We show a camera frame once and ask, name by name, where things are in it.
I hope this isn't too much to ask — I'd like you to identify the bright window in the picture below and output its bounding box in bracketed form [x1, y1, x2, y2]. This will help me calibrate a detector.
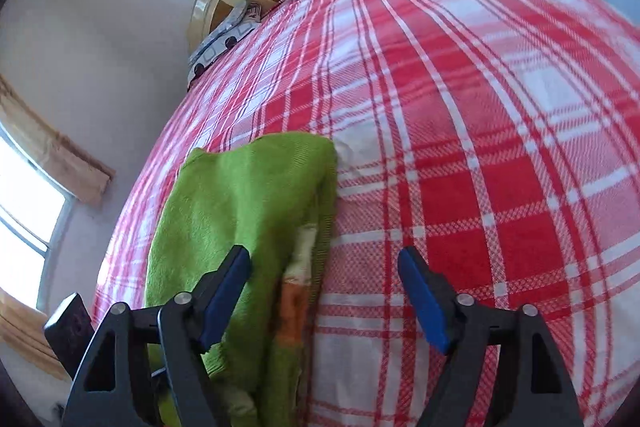
[0, 122, 76, 313]

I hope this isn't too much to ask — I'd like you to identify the grey printed pillow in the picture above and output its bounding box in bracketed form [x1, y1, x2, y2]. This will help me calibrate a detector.
[186, 0, 263, 90]

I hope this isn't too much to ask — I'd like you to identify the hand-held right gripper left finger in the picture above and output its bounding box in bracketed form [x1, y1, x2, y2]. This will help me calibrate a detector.
[62, 246, 251, 427]

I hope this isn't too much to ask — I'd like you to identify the red plaid bed sheet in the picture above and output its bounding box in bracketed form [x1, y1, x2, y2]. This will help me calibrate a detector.
[92, 0, 640, 427]

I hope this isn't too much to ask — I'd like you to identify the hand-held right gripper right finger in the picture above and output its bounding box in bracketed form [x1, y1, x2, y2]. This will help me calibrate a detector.
[397, 246, 583, 427]

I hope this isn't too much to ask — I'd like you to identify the green knit sweater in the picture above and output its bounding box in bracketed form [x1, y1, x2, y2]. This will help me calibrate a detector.
[144, 132, 338, 427]

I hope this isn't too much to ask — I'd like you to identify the yellow curtain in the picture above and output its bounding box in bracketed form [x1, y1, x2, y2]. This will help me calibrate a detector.
[0, 77, 116, 208]
[0, 287, 71, 380]

